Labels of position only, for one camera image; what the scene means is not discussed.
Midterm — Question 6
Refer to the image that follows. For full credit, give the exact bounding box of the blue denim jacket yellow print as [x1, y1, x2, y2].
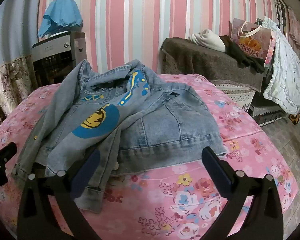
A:
[12, 60, 225, 213]

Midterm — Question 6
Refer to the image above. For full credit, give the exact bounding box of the pink floral bed sheet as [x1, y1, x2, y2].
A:
[0, 74, 298, 239]

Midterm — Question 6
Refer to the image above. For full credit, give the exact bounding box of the floral beige curtain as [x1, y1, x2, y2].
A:
[0, 55, 38, 125]

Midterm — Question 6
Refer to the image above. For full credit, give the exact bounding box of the low dark stool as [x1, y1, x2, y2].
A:
[248, 93, 287, 127]

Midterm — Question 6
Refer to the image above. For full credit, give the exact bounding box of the dotted beige fabric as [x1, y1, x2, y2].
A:
[210, 80, 256, 112]

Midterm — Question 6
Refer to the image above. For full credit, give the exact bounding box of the grey water dispenser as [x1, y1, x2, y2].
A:
[31, 31, 87, 87]

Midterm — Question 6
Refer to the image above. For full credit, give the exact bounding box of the white quilted blanket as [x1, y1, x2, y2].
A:
[262, 16, 300, 115]

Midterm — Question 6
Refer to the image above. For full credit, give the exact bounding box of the black garment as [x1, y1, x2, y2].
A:
[219, 35, 266, 74]

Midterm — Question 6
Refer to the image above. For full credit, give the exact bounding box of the blue cloth cover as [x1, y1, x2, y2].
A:
[38, 0, 83, 38]

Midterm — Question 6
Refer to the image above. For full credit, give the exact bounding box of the pink floral gift bag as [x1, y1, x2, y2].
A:
[230, 18, 276, 69]

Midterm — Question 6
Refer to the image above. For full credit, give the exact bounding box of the brown blanket covered furniture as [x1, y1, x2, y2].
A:
[160, 37, 263, 92]

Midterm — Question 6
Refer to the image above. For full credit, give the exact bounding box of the cream white garment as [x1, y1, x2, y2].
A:
[188, 29, 226, 53]

